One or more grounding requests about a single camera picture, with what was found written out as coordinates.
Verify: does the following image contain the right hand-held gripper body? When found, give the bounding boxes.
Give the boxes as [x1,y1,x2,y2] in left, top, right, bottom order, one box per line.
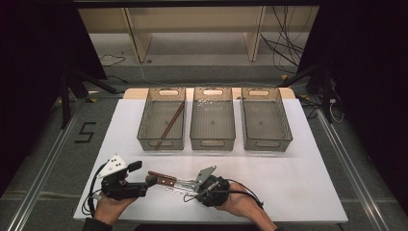
[192,165,231,208]

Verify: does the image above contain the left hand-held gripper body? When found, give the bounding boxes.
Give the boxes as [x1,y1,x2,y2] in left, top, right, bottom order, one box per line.
[96,154,149,200]

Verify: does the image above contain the wooden-handled steel fork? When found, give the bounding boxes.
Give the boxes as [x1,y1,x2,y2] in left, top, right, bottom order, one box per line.
[147,170,179,182]

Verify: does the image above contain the smoky clear plastic bin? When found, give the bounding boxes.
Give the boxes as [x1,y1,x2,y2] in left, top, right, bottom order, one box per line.
[190,86,237,152]
[137,87,187,152]
[240,86,293,152]

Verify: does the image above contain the brown wooden chopstick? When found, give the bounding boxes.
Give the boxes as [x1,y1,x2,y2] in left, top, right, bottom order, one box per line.
[155,101,186,151]

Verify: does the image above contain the person's left hand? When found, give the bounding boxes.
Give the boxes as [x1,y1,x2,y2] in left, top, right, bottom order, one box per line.
[93,191,138,225]

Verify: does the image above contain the person's right hand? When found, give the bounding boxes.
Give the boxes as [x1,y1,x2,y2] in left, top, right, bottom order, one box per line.
[214,182,258,219]

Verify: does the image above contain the black metal stand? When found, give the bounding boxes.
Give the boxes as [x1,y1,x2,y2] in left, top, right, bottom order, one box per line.
[278,61,335,124]
[59,64,120,129]

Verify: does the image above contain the dark curtain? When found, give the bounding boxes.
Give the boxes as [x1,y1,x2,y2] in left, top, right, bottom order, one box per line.
[296,0,408,206]
[0,0,109,196]

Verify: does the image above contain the beige wooden shelf unit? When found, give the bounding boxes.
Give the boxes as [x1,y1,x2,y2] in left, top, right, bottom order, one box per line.
[77,5,320,64]

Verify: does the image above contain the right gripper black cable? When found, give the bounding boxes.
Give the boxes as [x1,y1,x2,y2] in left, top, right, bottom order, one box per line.
[183,178,265,210]

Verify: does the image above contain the aluminium floor rail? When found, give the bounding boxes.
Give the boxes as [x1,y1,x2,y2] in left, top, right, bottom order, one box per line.
[316,110,391,231]
[6,99,89,231]

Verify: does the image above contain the black looped floor cable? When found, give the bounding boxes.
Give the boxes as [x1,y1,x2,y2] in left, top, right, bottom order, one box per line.
[98,53,127,68]

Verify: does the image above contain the white cable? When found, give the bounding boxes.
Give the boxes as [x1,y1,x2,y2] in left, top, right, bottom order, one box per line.
[329,98,344,123]

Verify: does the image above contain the tangled black cables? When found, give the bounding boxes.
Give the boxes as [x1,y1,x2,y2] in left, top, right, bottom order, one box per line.
[260,5,311,75]

